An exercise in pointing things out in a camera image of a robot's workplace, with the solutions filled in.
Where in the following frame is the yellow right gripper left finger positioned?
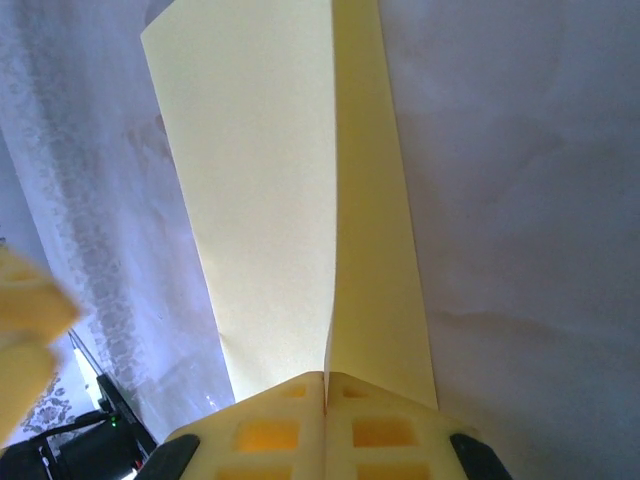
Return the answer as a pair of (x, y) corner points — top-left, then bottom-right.
(142, 371), (327, 480)

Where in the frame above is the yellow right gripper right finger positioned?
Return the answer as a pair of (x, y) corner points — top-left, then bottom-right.
(325, 372), (516, 480)

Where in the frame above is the yellow paper sheet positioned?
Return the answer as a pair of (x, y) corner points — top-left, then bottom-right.
(140, 0), (440, 412)

